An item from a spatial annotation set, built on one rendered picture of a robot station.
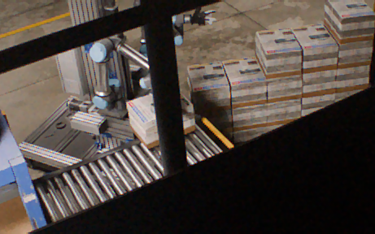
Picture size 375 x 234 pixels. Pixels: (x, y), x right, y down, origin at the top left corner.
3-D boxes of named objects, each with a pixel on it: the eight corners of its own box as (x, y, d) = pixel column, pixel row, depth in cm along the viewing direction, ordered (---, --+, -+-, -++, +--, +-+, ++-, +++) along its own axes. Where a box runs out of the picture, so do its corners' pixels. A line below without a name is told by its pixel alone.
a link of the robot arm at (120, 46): (106, 37, 409) (163, 76, 407) (98, 45, 402) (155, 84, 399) (111, 26, 401) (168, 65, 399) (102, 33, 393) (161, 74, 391)
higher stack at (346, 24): (316, 124, 533) (323, -3, 456) (346, 119, 535) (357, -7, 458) (329, 150, 502) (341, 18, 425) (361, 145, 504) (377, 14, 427)
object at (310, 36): (289, 28, 466) (289, 27, 465) (321, 23, 468) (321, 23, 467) (303, 50, 436) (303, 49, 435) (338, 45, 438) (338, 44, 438)
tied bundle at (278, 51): (255, 55, 479) (254, 31, 466) (289, 51, 481) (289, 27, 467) (265, 80, 449) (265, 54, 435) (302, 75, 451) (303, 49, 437)
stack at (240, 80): (193, 144, 525) (185, 65, 475) (317, 124, 533) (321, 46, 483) (199, 172, 494) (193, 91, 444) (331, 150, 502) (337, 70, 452)
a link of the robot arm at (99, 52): (116, 101, 427) (114, 39, 391) (106, 113, 416) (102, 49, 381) (102, 97, 430) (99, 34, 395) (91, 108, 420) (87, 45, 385)
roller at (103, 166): (103, 162, 399) (102, 156, 396) (132, 202, 365) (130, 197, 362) (97, 164, 397) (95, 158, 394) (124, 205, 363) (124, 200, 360)
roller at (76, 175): (77, 171, 392) (76, 166, 389) (103, 214, 358) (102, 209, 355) (71, 175, 391) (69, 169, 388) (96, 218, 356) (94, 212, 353)
